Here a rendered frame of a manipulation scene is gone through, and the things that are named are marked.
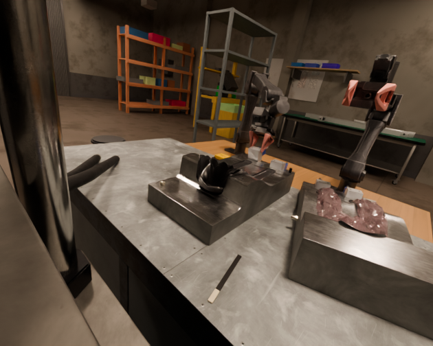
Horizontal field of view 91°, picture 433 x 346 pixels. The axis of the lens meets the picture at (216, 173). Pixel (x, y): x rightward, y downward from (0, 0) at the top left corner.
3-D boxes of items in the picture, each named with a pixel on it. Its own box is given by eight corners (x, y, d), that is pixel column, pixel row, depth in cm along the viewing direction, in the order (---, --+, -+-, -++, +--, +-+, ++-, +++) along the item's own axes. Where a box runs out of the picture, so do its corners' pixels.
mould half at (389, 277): (299, 192, 89) (307, 168, 85) (369, 213, 81) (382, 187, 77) (287, 279, 45) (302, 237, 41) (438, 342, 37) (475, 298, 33)
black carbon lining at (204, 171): (245, 163, 92) (249, 142, 89) (278, 176, 83) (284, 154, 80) (184, 181, 66) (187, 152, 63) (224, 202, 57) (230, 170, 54)
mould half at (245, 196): (238, 171, 103) (244, 143, 98) (289, 191, 88) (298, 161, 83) (147, 200, 66) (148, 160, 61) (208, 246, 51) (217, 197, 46)
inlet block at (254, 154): (262, 150, 102) (262, 140, 100) (271, 153, 99) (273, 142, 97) (247, 159, 93) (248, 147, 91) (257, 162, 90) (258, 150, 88)
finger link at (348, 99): (375, 79, 50) (381, 83, 57) (343, 77, 54) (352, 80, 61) (364, 109, 53) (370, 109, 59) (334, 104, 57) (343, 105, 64)
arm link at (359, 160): (358, 178, 85) (394, 107, 86) (340, 172, 89) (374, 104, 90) (357, 182, 90) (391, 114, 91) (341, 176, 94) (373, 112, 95)
